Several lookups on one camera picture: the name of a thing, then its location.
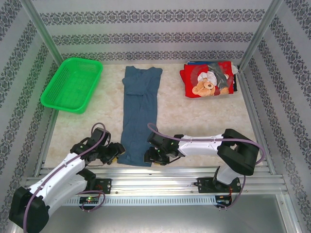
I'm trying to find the green plastic basket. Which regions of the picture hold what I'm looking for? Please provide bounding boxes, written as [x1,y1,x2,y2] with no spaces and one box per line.
[40,57,104,115]

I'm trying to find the aluminium frame post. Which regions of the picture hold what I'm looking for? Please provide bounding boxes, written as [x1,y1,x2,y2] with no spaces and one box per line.
[20,0,66,66]
[239,0,284,71]

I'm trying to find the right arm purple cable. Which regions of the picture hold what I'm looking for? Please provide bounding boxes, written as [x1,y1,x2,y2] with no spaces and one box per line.
[147,122,266,212]

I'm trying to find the slotted grey cable duct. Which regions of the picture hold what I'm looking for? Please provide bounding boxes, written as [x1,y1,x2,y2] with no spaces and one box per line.
[33,196,217,206]

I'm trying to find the red teddy bear t-shirt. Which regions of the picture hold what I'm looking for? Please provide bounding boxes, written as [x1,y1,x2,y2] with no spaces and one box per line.
[179,61,235,99]

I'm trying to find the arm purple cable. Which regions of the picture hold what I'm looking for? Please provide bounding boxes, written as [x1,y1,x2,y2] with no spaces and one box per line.
[147,122,266,212]
[23,122,112,230]

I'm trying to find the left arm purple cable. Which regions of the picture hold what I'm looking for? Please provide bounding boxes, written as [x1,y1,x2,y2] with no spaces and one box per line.
[23,122,112,230]

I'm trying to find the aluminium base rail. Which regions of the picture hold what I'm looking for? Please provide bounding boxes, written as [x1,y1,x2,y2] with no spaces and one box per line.
[23,166,285,195]

